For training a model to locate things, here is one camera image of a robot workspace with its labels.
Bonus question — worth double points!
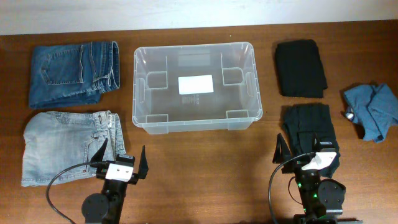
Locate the dark green garment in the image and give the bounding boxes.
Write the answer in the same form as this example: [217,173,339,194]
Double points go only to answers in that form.
[281,103,341,179]

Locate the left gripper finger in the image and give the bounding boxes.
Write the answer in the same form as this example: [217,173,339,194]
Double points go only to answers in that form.
[90,139,108,162]
[137,146,149,179]

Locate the light blue folded jeans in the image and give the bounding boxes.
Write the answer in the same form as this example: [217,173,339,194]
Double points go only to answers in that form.
[21,111,126,187]

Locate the dark blue folded jeans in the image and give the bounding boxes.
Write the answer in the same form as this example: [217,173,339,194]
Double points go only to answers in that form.
[29,41,121,109]

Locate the blue shirt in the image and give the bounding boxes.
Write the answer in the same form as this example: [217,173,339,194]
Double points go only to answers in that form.
[343,83,397,143]

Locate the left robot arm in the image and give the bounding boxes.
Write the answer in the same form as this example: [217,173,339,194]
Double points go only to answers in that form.
[81,141,149,223]

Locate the clear plastic storage bin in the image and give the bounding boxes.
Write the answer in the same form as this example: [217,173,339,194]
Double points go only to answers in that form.
[132,42,263,134]

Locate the black garment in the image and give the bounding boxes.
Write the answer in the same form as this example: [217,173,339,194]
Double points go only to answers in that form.
[275,39,328,98]

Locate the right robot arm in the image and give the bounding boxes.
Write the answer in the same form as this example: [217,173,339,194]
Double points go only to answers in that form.
[267,134,346,224]

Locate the white label in bin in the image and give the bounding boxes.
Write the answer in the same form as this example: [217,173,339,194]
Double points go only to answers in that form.
[178,75,214,95]

